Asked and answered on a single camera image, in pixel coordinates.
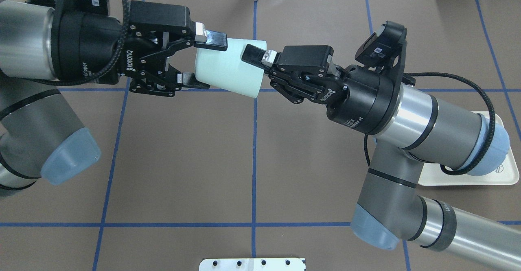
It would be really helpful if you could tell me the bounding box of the cream rabbit tray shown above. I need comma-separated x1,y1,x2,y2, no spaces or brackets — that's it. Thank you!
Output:
419,115,520,186

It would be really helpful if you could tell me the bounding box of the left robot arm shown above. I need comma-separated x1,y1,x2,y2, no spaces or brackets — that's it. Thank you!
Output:
1,0,228,198

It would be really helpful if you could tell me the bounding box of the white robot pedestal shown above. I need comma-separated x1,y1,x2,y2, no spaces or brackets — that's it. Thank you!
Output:
198,257,306,271

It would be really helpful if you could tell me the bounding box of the mint green cup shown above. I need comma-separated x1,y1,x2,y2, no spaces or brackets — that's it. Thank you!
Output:
195,39,267,98

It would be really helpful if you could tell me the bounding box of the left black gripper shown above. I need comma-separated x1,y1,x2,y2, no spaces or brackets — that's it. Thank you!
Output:
51,0,228,97

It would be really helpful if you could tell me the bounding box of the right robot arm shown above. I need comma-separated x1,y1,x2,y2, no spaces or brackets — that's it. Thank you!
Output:
241,43,520,271

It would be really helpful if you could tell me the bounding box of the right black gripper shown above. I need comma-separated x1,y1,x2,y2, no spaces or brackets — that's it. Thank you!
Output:
241,45,403,135

